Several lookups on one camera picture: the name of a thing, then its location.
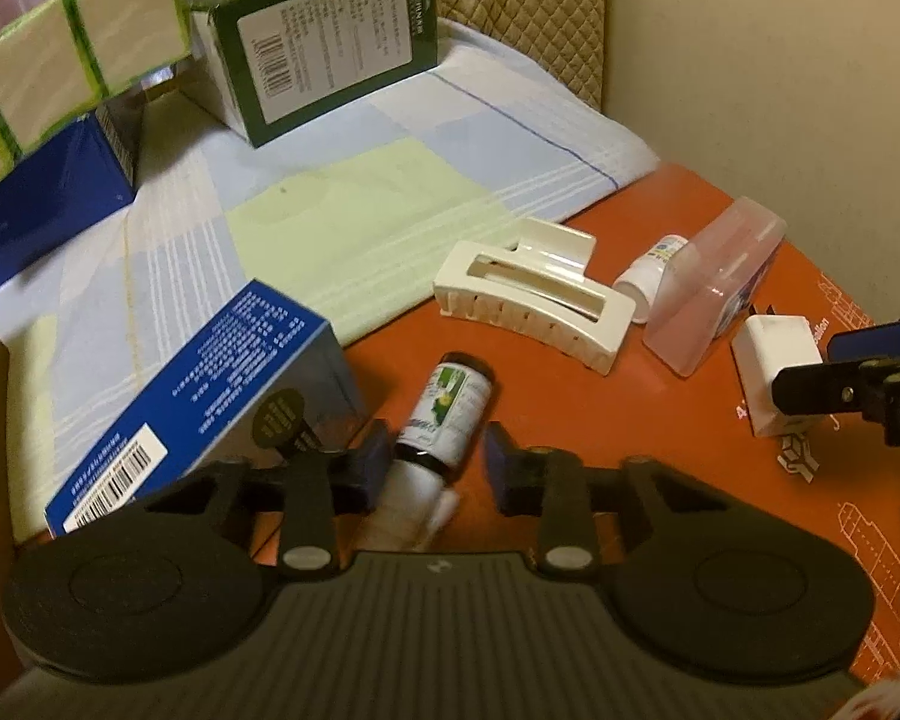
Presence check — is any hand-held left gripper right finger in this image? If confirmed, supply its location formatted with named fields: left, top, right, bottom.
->
left=484, top=421, right=728, bottom=578

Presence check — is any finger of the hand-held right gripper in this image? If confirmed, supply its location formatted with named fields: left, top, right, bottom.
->
left=827, top=311, right=900, bottom=362
left=769, top=354, right=900, bottom=451

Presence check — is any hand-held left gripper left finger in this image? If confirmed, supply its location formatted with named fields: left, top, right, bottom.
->
left=146, top=420, right=395, bottom=575

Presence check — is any white cube charger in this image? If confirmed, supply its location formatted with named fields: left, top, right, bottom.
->
left=731, top=304, right=841, bottom=440

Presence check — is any dark glass bottle green label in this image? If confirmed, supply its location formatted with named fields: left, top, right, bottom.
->
left=360, top=351, right=494, bottom=552

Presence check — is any white hair claw clip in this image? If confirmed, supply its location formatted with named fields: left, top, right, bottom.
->
left=433, top=217, right=637, bottom=376

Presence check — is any white pill bottle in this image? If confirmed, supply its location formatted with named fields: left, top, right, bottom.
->
left=613, top=234, right=692, bottom=325

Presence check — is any red printed cardboard sheet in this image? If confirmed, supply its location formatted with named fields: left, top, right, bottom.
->
left=15, top=161, right=900, bottom=698

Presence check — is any pink translucent plastic case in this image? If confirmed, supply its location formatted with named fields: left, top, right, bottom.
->
left=643, top=196, right=788, bottom=378

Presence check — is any blue white medicine box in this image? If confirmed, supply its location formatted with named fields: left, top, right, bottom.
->
left=45, top=279, right=368, bottom=541

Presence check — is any blue green checked sheet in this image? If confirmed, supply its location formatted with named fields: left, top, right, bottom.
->
left=0, top=19, right=661, bottom=541

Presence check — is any dark green carton box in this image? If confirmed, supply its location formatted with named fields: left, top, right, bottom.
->
left=187, top=0, right=443, bottom=149

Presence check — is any blue carton box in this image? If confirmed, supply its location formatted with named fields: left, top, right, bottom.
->
left=0, top=101, right=147, bottom=308

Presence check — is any beige quilted cover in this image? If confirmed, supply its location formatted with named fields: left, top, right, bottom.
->
left=390, top=0, right=608, bottom=113

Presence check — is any green white tissue pack bundle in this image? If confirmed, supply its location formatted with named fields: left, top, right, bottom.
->
left=0, top=0, right=194, bottom=207

